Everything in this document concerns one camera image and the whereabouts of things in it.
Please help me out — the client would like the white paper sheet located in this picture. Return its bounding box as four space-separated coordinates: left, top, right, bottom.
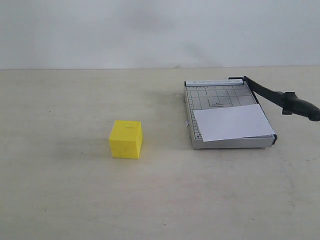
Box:
193 104 275 142

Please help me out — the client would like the grey metal paper cutter base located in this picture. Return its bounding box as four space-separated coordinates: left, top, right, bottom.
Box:
184 77 277 150

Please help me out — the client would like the yellow foam cube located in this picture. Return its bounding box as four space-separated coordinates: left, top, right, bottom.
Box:
108 120 143 159

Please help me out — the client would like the black cutter blade arm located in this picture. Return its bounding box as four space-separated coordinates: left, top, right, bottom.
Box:
243 76 320 122

